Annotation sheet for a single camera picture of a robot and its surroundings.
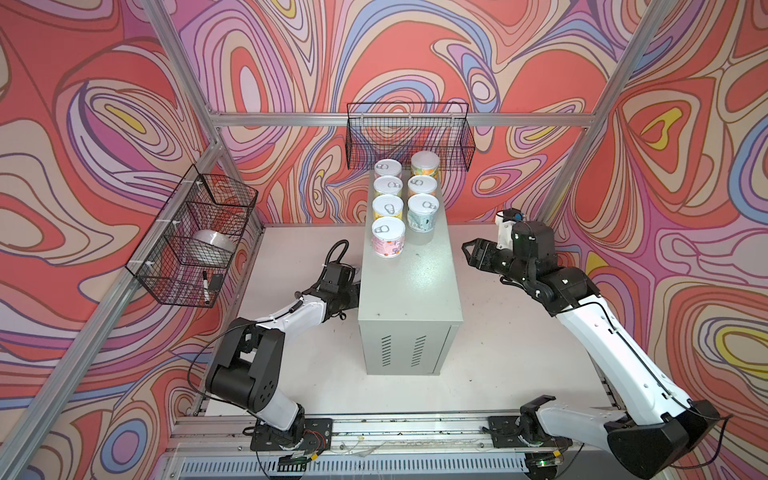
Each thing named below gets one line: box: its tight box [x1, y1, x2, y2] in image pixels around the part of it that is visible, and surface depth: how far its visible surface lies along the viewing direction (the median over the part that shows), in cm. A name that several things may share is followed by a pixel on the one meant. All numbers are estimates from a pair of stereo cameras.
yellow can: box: [372, 194, 404, 220], surface depth 70 cm
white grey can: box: [372, 216, 406, 258], surface depth 65 cm
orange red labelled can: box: [407, 175, 437, 194], surface depth 75 cm
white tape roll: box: [188, 230, 237, 259], surface depth 73 cm
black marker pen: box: [203, 270, 210, 305], surface depth 73 cm
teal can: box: [407, 193, 440, 233], surface depth 71 cm
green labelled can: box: [373, 175, 404, 195], surface depth 75 cm
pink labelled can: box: [374, 158, 402, 176], surface depth 80 cm
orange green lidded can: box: [410, 150, 440, 178], surface depth 78 cm
